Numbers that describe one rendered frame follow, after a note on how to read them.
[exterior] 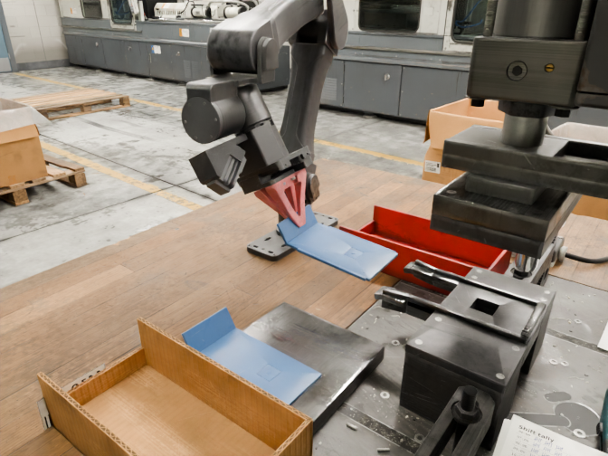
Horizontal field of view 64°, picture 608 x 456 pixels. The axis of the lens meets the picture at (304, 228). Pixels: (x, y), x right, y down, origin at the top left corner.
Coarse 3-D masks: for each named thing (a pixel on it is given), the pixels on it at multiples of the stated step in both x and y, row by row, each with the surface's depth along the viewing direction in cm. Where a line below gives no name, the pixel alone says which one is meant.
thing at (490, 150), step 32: (480, 128) 50; (512, 128) 44; (544, 128) 44; (448, 160) 46; (480, 160) 44; (512, 160) 43; (544, 160) 41; (576, 160) 40; (448, 192) 45; (480, 192) 44; (512, 192) 43; (544, 192) 45; (576, 192) 40; (448, 224) 45; (480, 224) 43; (512, 224) 41; (544, 224) 39
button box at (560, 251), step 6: (558, 240) 83; (564, 240) 83; (558, 246) 81; (564, 246) 81; (558, 252) 81; (564, 252) 80; (552, 258) 80; (558, 258) 81; (564, 258) 81; (570, 258) 81; (576, 258) 80; (582, 258) 80; (588, 258) 80; (600, 258) 81; (606, 258) 81; (552, 264) 80
